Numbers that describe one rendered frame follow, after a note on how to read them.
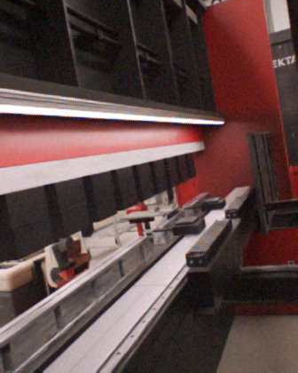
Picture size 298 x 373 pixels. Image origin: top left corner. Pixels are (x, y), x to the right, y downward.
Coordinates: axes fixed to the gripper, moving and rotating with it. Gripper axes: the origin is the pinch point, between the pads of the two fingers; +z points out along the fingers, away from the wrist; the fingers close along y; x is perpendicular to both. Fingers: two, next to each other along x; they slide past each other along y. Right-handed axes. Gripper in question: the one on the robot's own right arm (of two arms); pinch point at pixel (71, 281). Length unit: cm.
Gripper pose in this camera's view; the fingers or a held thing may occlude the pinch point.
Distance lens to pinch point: 195.0
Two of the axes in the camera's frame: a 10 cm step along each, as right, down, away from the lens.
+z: 3.9, 9.2, -0.5
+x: 4.5, -1.4, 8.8
